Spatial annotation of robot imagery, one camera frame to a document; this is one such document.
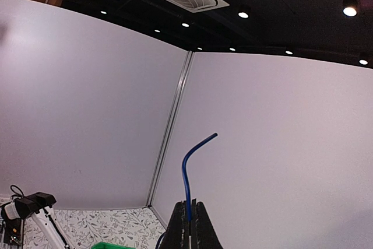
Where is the green three-compartment bin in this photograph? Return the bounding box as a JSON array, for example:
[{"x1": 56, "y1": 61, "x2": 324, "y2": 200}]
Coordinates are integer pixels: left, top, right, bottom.
[{"x1": 91, "y1": 242, "x2": 134, "y2": 249}]

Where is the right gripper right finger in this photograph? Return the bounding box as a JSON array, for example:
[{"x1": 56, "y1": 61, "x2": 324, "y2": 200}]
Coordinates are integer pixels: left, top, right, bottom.
[{"x1": 191, "y1": 201, "x2": 223, "y2": 249}]

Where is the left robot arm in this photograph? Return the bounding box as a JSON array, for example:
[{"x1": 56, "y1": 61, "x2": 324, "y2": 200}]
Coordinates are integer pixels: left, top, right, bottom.
[{"x1": 1, "y1": 184, "x2": 75, "y2": 248}]

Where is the right aluminium frame post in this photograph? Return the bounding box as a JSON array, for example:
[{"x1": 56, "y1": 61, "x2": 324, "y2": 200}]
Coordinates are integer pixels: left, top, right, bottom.
[{"x1": 146, "y1": 51, "x2": 195, "y2": 208}]

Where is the ceiling spotlight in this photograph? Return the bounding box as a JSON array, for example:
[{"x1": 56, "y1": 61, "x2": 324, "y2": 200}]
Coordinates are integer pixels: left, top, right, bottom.
[{"x1": 342, "y1": 0, "x2": 358, "y2": 17}]

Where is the floral table mat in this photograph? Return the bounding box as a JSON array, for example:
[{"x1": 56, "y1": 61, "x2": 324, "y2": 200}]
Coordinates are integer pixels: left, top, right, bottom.
[{"x1": 0, "y1": 206, "x2": 168, "y2": 249}]

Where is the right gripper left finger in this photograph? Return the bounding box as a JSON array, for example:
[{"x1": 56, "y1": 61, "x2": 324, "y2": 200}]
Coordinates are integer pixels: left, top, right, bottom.
[{"x1": 161, "y1": 201, "x2": 189, "y2": 249}]

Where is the blue cable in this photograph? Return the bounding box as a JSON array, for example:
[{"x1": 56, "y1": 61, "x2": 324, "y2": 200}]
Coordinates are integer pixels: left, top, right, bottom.
[{"x1": 154, "y1": 132, "x2": 219, "y2": 249}]

